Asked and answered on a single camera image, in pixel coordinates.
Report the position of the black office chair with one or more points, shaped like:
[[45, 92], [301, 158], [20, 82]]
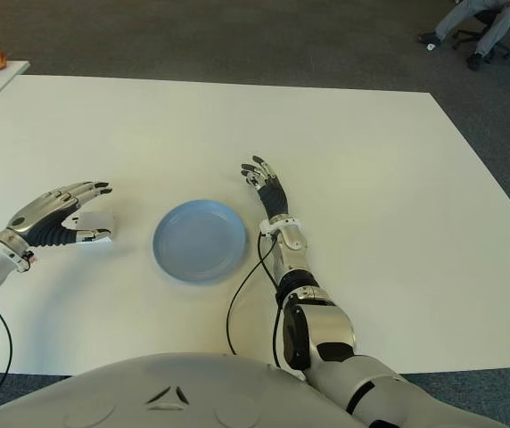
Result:
[[464, 35]]

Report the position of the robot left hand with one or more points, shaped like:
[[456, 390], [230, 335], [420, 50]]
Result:
[[36, 214]]

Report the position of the seated person grey trousers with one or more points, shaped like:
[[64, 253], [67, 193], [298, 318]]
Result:
[[496, 27]]

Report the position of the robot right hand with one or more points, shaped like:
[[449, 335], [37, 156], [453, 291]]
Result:
[[275, 198]]

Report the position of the blue round plate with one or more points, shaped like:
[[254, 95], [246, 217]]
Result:
[[199, 243]]

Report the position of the grey robot torso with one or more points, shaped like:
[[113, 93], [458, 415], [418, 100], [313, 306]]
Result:
[[170, 392]]

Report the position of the white square charger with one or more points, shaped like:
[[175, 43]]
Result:
[[96, 219]]

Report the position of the robot right arm silver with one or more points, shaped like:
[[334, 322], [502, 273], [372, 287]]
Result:
[[326, 325]]

